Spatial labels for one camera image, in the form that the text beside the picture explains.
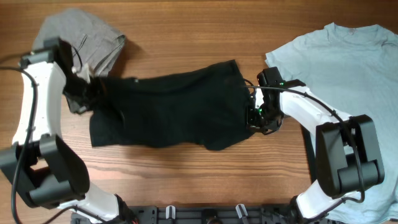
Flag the black shorts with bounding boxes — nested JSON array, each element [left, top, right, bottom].
[[88, 59, 259, 152]]

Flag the black mounting rail base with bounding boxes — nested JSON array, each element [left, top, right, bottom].
[[70, 203, 299, 224]]

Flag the light blue t-shirt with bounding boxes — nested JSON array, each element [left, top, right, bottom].
[[266, 23, 397, 223]]

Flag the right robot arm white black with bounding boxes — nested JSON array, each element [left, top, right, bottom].
[[245, 67, 385, 223]]

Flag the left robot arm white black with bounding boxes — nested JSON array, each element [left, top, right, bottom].
[[1, 37, 138, 223]]

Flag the folded grey shirt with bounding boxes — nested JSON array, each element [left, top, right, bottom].
[[32, 8, 126, 77]]

